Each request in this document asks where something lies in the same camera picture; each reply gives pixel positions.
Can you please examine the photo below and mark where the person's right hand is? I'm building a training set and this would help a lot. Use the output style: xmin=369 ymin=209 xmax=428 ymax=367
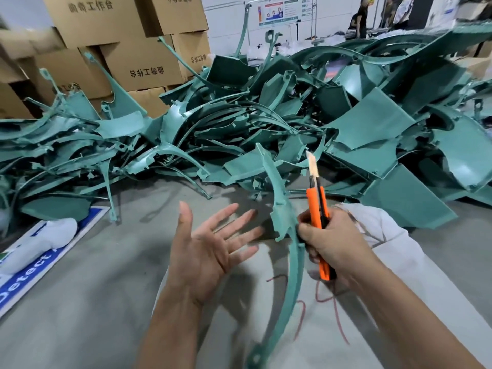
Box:
xmin=298 ymin=206 xmax=382 ymax=285

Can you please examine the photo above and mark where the person's left hand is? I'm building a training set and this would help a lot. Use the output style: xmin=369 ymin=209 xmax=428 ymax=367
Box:
xmin=166 ymin=201 xmax=265 ymax=305

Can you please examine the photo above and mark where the orange utility knife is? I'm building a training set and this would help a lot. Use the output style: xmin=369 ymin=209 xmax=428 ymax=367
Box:
xmin=306 ymin=151 xmax=337 ymax=282

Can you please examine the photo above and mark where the long curved teal plastic strip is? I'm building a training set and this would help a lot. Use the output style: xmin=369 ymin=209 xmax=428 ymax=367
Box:
xmin=245 ymin=143 xmax=307 ymax=369

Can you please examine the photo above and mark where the person's left forearm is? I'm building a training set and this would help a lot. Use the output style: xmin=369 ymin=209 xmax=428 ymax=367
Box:
xmin=136 ymin=282 xmax=217 ymax=369

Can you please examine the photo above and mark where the person's right forearm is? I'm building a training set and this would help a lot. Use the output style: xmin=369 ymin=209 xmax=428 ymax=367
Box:
xmin=338 ymin=257 xmax=486 ymax=369

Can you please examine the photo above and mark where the white woven sack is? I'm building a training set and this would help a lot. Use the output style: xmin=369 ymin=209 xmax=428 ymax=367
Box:
xmin=153 ymin=203 xmax=492 ymax=369

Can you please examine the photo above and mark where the pile of teal plastic scraps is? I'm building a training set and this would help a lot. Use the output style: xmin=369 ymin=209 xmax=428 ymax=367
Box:
xmin=0 ymin=4 xmax=492 ymax=237

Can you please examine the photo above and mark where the white plastic bag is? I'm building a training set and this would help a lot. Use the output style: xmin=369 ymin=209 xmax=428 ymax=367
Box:
xmin=0 ymin=218 xmax=78 ymax=276

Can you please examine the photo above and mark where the blue and white sign board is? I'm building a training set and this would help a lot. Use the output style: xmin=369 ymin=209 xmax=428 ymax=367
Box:
xmin=0 ymin=205 xmax=111 ymax=319

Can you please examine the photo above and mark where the stack of brown cardboard boxes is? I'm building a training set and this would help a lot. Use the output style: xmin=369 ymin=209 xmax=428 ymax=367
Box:
xmin=0 ymin=0 xmax=213 ymax=120

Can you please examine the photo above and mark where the heap of white bags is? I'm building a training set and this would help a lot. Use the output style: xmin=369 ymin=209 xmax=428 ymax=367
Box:
xmin=246 ymin=37 xmax=298 ymax=62

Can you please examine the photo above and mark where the red string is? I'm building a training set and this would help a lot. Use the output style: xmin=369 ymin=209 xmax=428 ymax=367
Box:
xmin=266 ymin=274 xmax=351 ymax=345

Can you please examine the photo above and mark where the wall poster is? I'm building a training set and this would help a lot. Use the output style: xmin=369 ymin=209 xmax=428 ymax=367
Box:
xmin=256 ymin=0 xmax=303 ymax=26

